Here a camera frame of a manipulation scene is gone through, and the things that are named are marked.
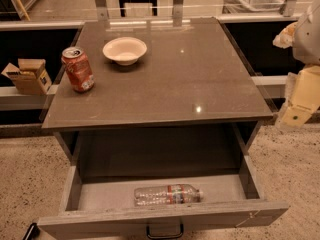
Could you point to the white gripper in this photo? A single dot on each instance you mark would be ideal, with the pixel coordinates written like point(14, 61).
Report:
point(308, 39)

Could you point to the clear plastic water bottle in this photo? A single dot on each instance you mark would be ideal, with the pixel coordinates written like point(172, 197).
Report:
point(167, 195)

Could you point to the grey cabinet counter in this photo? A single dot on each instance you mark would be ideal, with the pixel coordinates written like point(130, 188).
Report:
point(170, 114)

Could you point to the grey open drawer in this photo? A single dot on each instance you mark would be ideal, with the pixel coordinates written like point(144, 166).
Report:
point(161, 208)

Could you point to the white paper bowl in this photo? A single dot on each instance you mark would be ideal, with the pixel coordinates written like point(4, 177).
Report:
point(124, 51)

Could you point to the red soda can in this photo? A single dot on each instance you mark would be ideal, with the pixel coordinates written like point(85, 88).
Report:
point(78, 69)

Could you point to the open cardboard box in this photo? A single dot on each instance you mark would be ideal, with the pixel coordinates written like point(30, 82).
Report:
point(30, 76)

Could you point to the black drawer handle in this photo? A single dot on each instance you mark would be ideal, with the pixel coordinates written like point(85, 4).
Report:
point(151, 236)

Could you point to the wooden broom handle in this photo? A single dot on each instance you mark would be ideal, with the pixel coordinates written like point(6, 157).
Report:
point(22, 8)

